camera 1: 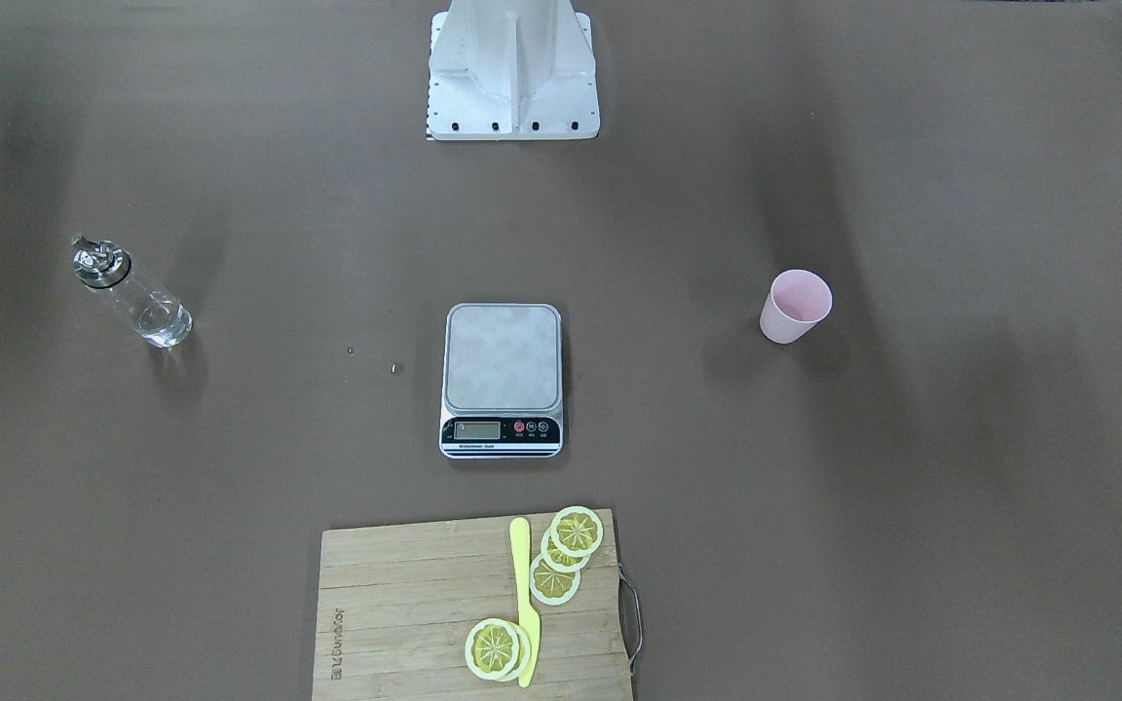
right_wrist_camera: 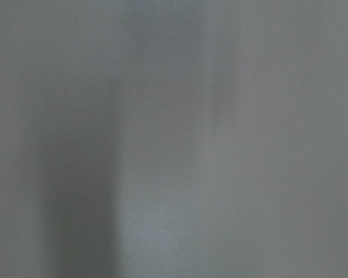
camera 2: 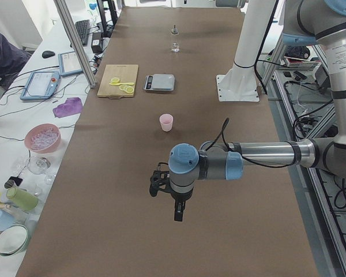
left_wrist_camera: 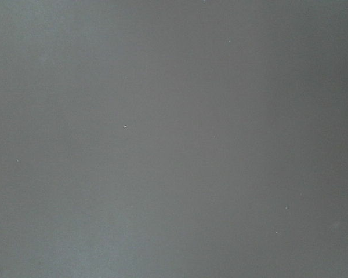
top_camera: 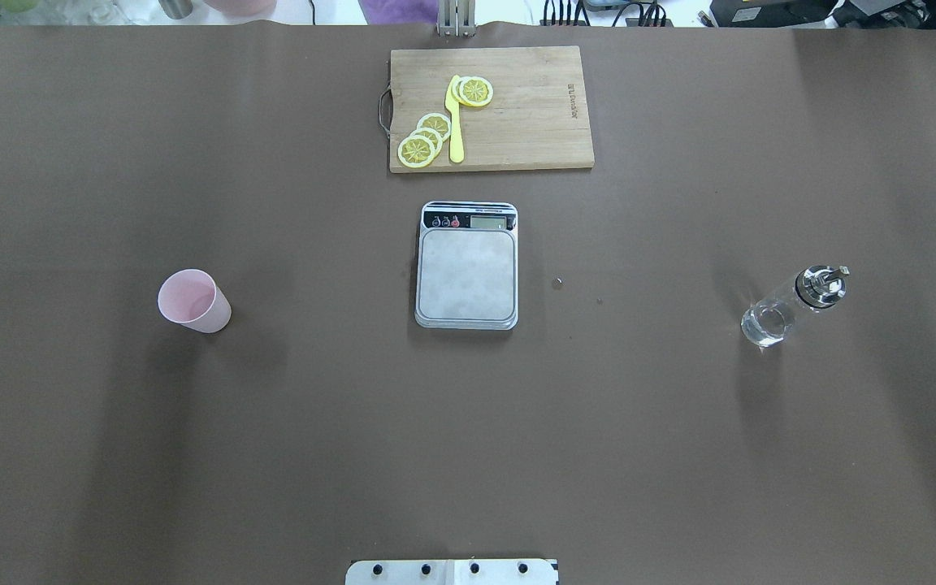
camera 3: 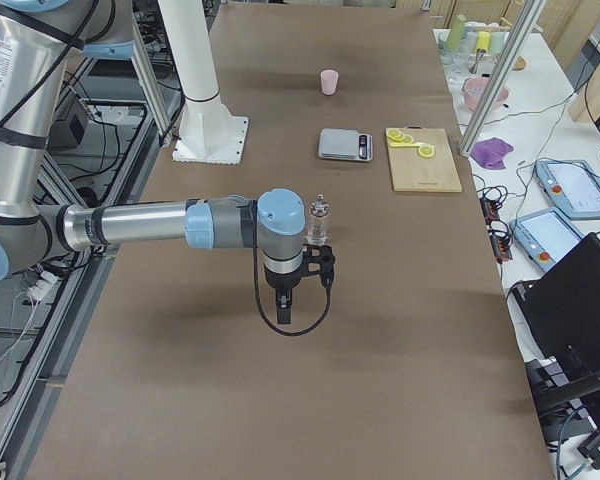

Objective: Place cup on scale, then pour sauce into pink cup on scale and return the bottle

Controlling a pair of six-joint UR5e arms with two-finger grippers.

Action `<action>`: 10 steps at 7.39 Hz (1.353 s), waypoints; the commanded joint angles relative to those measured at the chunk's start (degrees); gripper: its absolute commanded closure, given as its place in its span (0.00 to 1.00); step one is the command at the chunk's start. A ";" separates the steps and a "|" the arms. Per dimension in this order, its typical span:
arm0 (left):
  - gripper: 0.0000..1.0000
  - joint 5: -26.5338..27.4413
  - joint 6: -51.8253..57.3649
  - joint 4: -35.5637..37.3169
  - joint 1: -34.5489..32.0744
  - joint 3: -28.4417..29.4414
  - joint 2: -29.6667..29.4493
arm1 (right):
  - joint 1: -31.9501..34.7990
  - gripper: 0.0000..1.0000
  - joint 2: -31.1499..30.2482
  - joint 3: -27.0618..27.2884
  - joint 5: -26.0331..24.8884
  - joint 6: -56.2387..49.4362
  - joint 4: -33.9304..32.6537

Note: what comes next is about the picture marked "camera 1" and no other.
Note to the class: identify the pink plastic cup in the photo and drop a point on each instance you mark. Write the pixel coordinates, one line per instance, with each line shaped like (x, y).
(797, 300)

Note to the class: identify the glass sauce bottle metal cap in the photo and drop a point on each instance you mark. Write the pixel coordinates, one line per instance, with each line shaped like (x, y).
(112, 274)

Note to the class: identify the digital kitchen scale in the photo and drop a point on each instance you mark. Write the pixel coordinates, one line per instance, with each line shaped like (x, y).
(502, 382)

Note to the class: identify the lemon slice middle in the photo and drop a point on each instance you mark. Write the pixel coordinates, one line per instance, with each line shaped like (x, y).
(557, 560)

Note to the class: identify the lemon slice lower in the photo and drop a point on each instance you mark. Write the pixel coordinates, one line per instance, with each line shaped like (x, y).
(550, 586)

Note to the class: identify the yellow plastic knife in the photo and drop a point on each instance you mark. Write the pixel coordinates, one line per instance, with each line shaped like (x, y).
(521, 547)

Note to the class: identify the lemon slice behind front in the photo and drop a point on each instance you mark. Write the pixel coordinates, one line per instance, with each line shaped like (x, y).
(523, 657)

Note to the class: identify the bamboo cutting board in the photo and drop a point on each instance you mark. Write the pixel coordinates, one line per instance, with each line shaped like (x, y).
(396, 603)

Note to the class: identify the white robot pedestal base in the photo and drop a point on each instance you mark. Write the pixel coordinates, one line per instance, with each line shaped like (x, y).
(512, 71)

